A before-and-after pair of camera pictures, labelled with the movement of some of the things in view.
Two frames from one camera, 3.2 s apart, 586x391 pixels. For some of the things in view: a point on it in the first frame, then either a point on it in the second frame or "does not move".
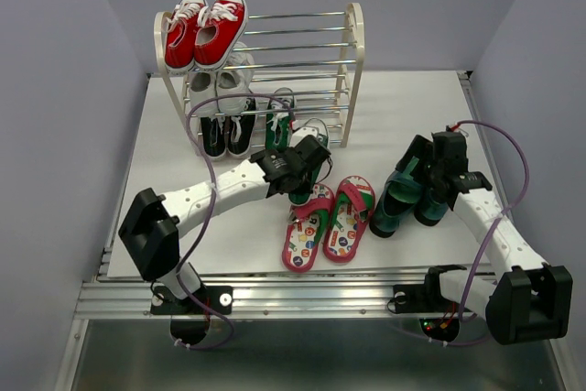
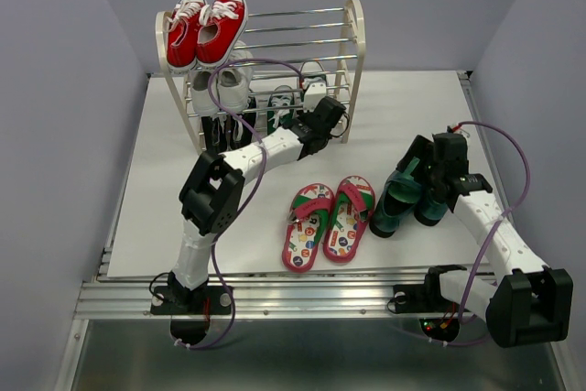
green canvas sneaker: (301, 199) -> (312, 78)
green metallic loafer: (400, 195) does not move
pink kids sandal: (306, 222) does not move
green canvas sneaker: (278, 119) does not move
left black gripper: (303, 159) -> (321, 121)
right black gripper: (420, 147) does not move
